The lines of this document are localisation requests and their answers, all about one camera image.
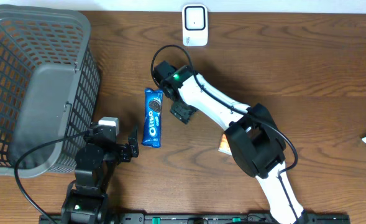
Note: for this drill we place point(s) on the orange white snack packet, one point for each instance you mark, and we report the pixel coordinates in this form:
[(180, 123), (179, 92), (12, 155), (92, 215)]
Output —
[(224, 146)]

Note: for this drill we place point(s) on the white barcode scanner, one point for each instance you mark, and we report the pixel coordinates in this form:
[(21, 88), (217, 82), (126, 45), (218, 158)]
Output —
[(195, 25)]

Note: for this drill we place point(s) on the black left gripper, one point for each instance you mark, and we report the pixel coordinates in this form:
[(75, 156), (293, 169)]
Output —
[(125, 150)]

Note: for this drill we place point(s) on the blue Oreo cookie pack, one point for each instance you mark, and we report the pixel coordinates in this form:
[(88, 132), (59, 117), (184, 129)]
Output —
[(153, 122)]

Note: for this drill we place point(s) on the grey plastic mesh basket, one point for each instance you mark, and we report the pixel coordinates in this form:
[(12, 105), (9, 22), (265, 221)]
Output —
[(49, 84)]

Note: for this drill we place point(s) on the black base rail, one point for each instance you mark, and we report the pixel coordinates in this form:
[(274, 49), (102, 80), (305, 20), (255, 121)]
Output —
[(139, 218)]

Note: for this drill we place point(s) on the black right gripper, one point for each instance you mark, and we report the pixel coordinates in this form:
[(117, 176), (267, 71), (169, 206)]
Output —
[(181, 113)]

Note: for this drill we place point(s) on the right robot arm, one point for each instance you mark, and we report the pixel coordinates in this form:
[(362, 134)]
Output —
[(254, 140)]

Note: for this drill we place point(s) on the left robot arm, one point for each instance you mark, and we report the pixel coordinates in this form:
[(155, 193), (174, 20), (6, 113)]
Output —
[(86, 199)]

